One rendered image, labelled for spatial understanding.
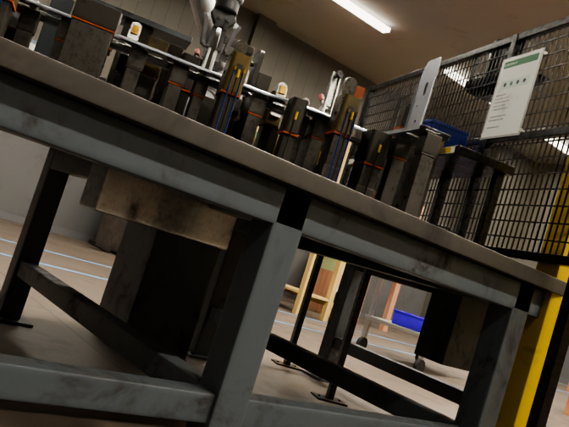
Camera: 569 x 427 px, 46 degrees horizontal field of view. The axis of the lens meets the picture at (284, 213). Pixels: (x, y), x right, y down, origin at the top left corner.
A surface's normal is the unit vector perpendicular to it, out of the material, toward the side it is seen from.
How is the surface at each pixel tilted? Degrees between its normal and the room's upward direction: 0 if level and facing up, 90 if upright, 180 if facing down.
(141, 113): 90
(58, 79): 90
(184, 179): 90
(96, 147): 90
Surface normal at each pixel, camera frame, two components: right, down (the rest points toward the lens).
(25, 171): 0.58, 0.13
